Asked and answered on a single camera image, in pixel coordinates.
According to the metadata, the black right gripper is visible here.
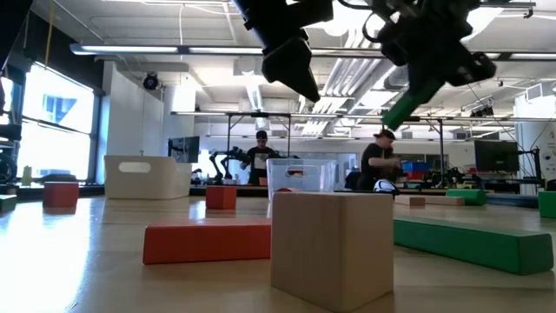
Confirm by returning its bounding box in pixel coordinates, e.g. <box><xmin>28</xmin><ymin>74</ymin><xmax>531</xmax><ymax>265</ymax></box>
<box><xmin>381</xmin><ymin>12</ymin><xmax>497</xmax><ymax>95</ymax></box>

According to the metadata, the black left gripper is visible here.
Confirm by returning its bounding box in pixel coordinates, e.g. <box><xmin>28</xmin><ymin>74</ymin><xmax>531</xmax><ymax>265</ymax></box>
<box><xmin>232</xmin><ymin>0</ymin><xmax>334</xmax><ymax>102</ymax></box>

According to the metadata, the green cylinder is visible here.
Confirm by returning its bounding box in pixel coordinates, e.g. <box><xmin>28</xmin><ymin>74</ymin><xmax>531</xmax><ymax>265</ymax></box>
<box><xmin>445</xmin><ymin>188</ymin><xmax>488</xmax><ymax>207</ymax></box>

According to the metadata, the long natural wood block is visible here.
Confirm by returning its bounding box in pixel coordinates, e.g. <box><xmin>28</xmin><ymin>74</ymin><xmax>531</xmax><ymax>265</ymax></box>
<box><xmin>424</xmin><ymin>195</ymin><xmax>466</xmax><ymax>207</ymax></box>

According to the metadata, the red cube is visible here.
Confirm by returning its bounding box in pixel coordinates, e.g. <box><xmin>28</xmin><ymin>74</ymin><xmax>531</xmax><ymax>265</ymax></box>
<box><xmin>42</xmin><ymin>181</ymin><xmax>80</xmax><ymax>209</ymax></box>
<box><xmin>205</xmin><ymin>185</ymin><xmax>238</xmax><ymax>210</ymax></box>

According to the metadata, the short green block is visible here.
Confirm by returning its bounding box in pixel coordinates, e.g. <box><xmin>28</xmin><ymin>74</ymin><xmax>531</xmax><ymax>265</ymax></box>
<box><xmin>537</xmin><ymin>190</ymin><xmax>556</xmax><ymax>219</ymax></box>

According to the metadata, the long green block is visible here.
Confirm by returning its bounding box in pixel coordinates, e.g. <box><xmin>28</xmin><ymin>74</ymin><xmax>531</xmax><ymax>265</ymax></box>
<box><xmin>393</xmin><ymin>216</ymin><xmax>554</xmax><ymax>276</ymax></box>

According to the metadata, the tall natural wood block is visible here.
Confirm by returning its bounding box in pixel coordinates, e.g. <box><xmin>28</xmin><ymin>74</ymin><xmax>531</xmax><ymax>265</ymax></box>
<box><xmin>269</xmin><ymin>192</ymin><xmax>394</xmax><ymax>313</ymax></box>

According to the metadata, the long red block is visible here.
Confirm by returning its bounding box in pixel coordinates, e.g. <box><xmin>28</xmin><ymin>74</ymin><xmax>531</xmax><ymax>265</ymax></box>
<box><xmin>142</xmin><ymin>219</ymin><xmax>273</xmax><ymax>266</ymax></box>

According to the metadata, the black monitor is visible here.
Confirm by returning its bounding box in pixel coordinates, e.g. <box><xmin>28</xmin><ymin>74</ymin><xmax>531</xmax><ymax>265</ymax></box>
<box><xmin>168</xmin><ymin>136</ymin><xmax>201</xmax><ymax>164</ymax></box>
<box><xmin>473</xmin><ymin>138</ymin><xmax>520</xmax><ymax>173</ymax></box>

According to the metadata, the person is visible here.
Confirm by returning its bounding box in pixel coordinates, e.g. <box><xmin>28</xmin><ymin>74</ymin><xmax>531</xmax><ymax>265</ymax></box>
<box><xmin>241</xmin><ymin>129</ymin><xmax>281</xmax><ymax>186</ymax></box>
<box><xmin>359</xmin><ymin>128</ymin><xmax>403</xmax><ymax>191</ymax></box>

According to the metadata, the clear plastic bin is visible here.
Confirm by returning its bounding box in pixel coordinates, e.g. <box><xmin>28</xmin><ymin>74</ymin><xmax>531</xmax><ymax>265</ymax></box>
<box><xmin>266</xmin><ymin>157</ymin><xmax>339</xmax><ymax>201</ymax></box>

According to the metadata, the black and white ball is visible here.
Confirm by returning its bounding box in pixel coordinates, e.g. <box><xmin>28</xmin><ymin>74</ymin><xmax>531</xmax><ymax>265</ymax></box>
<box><xmin>373</xmin><ymin>178</ymin><xmax>397</xmax><ymax>195</ymax></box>

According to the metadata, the blue-grey bar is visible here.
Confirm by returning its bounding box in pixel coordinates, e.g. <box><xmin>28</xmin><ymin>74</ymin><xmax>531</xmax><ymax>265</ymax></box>
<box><xmin>486</xmin><ymin>193</ymin><xmax>539</xmax><ymax>209</ymax></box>

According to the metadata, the overhead light bar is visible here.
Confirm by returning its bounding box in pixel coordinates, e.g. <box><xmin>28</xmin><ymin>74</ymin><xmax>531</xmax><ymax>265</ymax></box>
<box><xmin>69</xmin><ymin>42</ymin><xmax>556</xmax><ymax>61</ymax></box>

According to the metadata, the cream plastic bin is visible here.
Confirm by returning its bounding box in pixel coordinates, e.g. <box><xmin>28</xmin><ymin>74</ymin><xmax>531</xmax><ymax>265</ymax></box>
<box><xmin>103</xmin><ymin>155</ymin><xmax>193</xmax><ymax>200</ymax></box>

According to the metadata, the large bright window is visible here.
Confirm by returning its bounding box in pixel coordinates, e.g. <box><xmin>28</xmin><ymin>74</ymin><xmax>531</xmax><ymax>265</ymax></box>
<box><xmin>0</xmin><ymin>63</ymin><xmax>95</xmax><ymax>182</ymax></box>

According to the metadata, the black equipment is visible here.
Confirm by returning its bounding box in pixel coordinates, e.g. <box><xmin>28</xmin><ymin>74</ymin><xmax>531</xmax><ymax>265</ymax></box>
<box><xmin>0</xmin><ymin>106</ymin><xmax>23</xmax><ymax>186</ymax></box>

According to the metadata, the black gantry frame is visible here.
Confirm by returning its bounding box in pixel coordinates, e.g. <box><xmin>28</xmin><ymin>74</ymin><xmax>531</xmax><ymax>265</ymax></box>
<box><xmin>225</xmin><ymin>111</ymin><xmax>292</xmax><ymax>183</ymax></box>
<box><xmin>381</xmin><ymin>115</ymin><xmax>447</xmax><ymax>188</ymax></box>

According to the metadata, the black table frame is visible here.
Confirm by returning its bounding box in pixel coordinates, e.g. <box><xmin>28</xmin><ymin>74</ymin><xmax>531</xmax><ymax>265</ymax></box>
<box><xmin>0</xmin><ymin>182</ymin><xmax>539</xmax><ymax>201</ymax></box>

